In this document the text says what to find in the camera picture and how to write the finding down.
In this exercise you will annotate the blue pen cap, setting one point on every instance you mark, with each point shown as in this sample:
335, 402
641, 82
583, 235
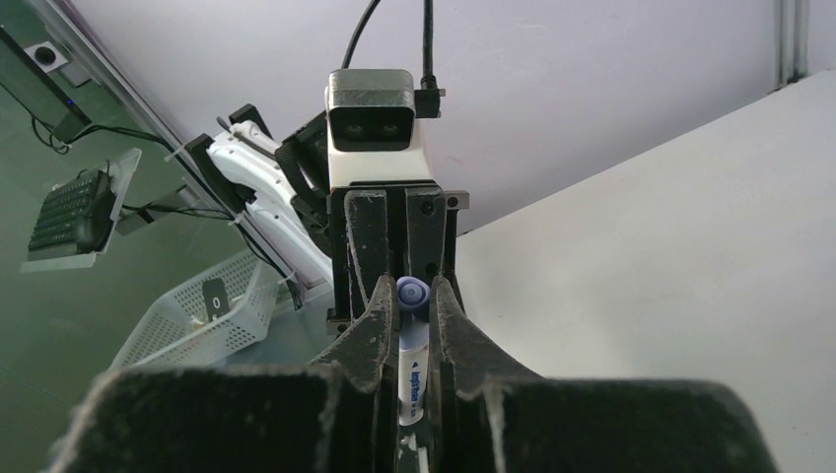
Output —
413, 297

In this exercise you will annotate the black keyboard on tray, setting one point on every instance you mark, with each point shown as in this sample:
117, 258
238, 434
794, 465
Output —
77, 219

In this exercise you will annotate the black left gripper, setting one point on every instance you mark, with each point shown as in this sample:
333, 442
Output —
393, 229

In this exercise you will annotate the black monitor bar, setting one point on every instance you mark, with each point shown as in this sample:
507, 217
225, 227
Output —
38, 94

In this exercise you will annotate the white perforated plastic basket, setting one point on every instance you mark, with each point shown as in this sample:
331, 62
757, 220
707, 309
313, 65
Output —
207, 318

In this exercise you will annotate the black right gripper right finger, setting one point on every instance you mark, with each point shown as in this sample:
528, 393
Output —
492, 414

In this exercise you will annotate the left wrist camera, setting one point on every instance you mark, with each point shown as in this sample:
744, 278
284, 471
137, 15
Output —
374, 126

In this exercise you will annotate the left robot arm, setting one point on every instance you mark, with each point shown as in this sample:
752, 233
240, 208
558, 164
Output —
278, 188

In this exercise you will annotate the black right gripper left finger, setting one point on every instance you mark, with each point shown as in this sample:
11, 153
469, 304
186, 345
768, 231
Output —
335, 414

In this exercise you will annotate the white blue marker pen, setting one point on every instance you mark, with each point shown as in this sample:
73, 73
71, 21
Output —
411, 384

